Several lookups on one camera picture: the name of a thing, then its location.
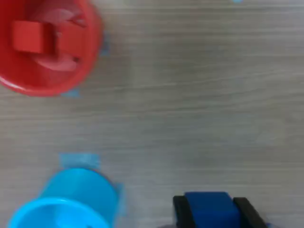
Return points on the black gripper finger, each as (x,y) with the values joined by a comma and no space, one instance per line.
(248,213)
(184,213)

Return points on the blue cube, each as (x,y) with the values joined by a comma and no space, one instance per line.
(211,209)

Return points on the blue plastic cup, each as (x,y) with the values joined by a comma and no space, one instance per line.
(78,187)

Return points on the red plastic cup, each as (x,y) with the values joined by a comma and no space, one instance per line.
(47,80)

